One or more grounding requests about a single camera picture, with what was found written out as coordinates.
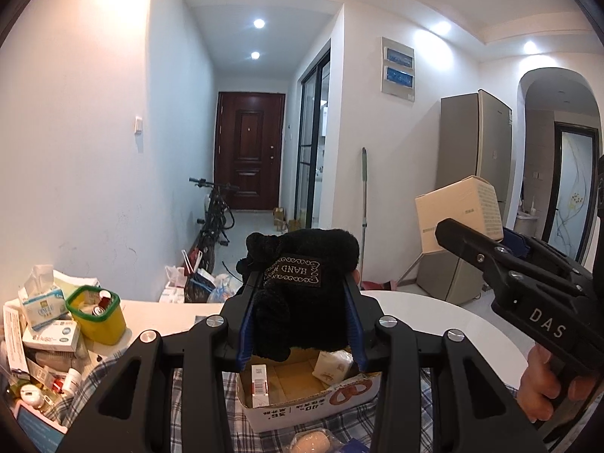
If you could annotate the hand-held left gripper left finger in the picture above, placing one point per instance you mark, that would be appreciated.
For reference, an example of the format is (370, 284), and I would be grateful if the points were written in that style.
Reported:
(245, 335)

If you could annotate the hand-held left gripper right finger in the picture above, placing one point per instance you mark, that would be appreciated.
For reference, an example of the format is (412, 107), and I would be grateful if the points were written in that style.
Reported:
(353, 335)

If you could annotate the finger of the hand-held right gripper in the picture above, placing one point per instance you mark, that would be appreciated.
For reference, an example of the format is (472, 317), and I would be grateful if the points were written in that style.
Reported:
(516, 240)
(472, 245)

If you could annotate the beige square box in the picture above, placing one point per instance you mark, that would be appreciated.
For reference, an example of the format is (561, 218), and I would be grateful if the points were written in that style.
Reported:
(453, 217)

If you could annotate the white soft tissue packet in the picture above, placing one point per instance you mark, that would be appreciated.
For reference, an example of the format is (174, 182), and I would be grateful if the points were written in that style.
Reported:
(332, 368)

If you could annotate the small white carton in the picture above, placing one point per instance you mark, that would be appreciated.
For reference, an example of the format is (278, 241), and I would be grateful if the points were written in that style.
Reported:
(259, 384)

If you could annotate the black fuzzy glove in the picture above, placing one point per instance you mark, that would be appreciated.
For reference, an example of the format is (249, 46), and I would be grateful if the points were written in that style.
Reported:
(306, 311)

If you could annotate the printed cardboard box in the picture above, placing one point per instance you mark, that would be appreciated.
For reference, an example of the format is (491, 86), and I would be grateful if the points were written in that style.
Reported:
(302, 413)

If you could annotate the bagged bread bun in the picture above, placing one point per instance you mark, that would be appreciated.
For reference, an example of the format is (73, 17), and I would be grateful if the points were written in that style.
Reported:
(311, 443)

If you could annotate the person's right hand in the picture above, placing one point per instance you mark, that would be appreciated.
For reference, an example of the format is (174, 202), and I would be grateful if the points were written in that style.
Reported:
(538, 382)

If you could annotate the plastic bags on floor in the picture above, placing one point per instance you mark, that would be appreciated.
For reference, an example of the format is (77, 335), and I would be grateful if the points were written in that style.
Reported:
(212, 288)

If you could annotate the wooden sticks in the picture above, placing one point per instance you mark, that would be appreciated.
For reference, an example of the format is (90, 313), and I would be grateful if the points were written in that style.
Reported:
(409, 269)

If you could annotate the patterned glass door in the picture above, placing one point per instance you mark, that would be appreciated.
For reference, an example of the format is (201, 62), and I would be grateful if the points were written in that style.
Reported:
(571, 188)

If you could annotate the blue plaid cloth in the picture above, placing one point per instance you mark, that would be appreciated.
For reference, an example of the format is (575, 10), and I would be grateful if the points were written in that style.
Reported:
(207, 415)

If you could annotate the beige refrigerator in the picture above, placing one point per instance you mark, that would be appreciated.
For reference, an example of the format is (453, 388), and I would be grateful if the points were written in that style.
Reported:
(467, 141)

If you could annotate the black bicycle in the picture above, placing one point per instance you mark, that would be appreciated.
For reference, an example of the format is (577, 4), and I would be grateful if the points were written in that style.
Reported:
(212, 226)

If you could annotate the small cardboard box on floor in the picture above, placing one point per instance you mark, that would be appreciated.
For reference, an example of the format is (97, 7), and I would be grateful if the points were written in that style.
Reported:
(295, 225)
(279, 217)

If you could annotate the yellow container with green rim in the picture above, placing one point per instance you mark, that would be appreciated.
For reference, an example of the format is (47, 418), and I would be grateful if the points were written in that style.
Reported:
(104, 325)

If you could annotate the red drink can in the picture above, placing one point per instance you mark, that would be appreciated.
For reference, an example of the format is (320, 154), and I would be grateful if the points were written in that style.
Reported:
(104, 299)

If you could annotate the pale green packet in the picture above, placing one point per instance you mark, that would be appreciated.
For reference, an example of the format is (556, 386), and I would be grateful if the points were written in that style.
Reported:
(78, 281)

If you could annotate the dark brown entrance door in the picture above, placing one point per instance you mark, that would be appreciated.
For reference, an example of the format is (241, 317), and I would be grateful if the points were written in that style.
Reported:
(250, 151)

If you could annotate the black framed glass sliding door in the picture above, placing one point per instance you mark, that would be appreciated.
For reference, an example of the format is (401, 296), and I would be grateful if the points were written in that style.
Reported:
(311, 151)

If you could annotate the grey electrical panel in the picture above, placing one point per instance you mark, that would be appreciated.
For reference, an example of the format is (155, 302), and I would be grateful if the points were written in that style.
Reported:
(398, 68)

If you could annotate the white tissue pack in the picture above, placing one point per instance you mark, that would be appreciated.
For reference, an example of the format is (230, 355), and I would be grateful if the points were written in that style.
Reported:
(42, 306)

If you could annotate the tablet in pink case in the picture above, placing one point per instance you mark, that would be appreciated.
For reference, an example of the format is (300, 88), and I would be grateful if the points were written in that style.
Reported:
(40, 429)

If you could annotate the white printed flat box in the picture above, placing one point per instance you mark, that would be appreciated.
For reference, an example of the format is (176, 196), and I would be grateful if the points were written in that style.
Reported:
(15, 339)

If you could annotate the white light switch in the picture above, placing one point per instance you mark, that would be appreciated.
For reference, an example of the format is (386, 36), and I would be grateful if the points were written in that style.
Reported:
(138, 124)

